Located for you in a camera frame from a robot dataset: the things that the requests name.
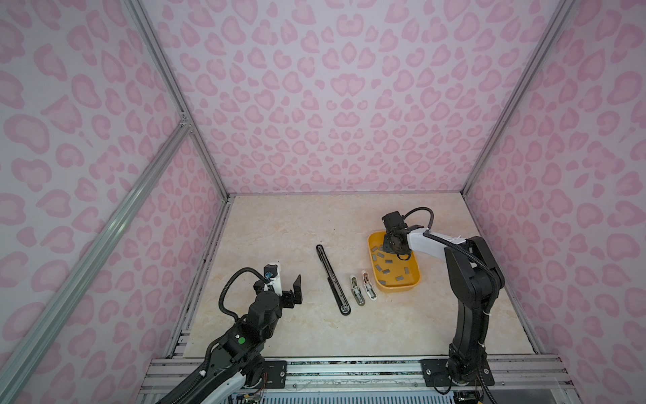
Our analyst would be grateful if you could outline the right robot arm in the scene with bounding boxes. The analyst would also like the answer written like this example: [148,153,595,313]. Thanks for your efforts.
[382,207,505,385]

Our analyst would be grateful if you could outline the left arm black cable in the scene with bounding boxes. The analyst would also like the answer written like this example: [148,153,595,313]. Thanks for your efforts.
[218,266,268,322]

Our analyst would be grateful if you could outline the yellow plastic tray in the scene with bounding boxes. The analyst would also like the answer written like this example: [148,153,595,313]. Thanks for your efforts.
[368,231,422,292]

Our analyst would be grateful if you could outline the aluminium mounting rail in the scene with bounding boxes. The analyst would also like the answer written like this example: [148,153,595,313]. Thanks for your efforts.
[135,352,571,404]

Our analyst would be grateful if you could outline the black stapler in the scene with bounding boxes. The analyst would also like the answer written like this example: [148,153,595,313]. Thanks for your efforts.
[316,244,352,316]

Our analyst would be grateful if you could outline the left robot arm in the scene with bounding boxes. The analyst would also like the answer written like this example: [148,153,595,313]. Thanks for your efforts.
[159,267,303,403]

